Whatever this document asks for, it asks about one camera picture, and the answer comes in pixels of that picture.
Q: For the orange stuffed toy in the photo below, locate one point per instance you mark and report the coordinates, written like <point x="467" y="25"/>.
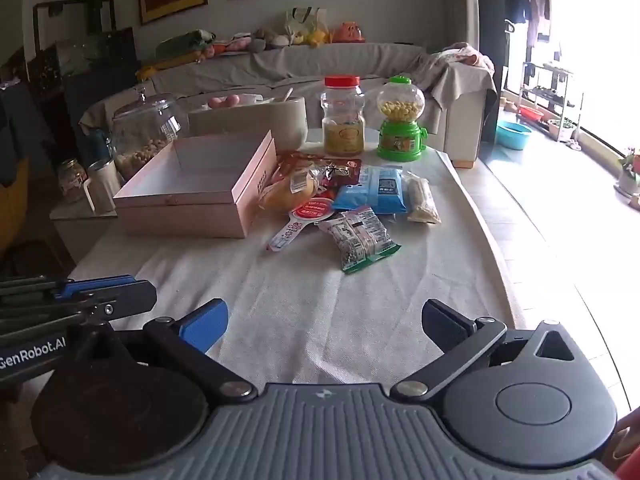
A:
<point x="349" y="32"/>

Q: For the pink stuffed toy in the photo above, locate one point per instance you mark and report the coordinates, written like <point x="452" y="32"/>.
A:
<point x="235" y="42"/>

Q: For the red snack packet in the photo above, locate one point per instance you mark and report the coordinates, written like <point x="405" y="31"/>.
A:
<point x="335" y="172"/>

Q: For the green stuffed toy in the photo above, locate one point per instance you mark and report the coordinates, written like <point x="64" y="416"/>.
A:
<point x="185" y="44"/>

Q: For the beige rectangular container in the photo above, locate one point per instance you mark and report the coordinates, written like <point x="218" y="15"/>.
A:
<point x="250" y="120"/>

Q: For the red white spoon-shaped packet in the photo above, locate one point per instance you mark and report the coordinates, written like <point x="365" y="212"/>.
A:
<point x="310" y="209"/>

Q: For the plastic jar with red lid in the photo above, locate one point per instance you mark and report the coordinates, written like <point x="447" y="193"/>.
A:
<point x="343" y="120"/>

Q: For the blue basin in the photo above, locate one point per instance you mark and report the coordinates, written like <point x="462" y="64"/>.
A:
<point x="512" y="135"/>

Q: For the grey covered sofa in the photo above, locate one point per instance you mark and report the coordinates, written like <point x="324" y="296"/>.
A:
<point x="350" y="60"/>

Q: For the glass jar with nuts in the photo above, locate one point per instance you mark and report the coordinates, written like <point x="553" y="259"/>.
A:
<point x="145" y="125"/>

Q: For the low white side table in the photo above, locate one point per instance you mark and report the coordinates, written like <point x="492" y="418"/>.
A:
<point x="85" y="235"/>

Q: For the red basin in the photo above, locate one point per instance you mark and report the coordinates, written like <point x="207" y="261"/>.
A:
<point x="530" y="112"/>

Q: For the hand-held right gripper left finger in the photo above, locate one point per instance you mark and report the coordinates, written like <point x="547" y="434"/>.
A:
<point x="206" y="327"/>

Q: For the clear long snack packet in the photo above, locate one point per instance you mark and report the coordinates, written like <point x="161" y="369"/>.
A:
<point x="422" y="200"/>

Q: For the hanging clothes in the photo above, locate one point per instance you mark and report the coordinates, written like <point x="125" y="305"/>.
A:
<point x="522" y="0"/>

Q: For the white cup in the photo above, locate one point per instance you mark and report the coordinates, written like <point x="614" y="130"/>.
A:
<point x="105" y="185"/>

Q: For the green gumball machine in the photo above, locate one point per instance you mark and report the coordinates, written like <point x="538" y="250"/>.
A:
<point x="400" y="135"/>

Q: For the yellow stuffed toy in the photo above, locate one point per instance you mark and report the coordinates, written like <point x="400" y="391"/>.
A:
<point x="315" y="37"/>

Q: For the grey stuffed toy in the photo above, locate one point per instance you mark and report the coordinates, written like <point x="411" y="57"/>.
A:
<point x="267" y="40"/>

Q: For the patterned cloth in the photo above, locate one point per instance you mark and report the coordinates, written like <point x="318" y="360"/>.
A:
<point x="467" y="55"/>

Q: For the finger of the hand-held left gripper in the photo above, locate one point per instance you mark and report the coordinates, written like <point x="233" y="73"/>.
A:
<point x="125" y="300"/>
<point x="95" y="286"/>

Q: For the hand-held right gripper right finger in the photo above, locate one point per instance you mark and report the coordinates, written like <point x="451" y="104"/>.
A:
<point x="442" y="322"/>

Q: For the white tote bag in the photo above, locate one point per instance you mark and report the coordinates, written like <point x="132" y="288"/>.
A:
<point x="305" y="17"/>

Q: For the metal shoe rack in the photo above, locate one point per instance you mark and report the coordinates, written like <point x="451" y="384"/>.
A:
<point x="550" y="95"/>

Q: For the potted plant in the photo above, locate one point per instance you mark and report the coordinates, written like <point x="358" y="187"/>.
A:
<point x="627" y="175"/>

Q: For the green white snack packet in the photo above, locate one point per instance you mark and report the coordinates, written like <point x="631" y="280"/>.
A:
<point x="360" y="240"/>

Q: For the clear bread packet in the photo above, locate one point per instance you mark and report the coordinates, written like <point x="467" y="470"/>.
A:
<point x="287" y="192"/>

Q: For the small glass jar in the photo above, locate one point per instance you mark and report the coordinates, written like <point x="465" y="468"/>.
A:
<point x="71" y="182"/>

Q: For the blue snack packet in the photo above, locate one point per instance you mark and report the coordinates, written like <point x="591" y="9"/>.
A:
<point x="370" y="192"/>

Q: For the pink cardboard box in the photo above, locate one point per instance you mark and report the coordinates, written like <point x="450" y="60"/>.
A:
<point x="190" y="210"/>

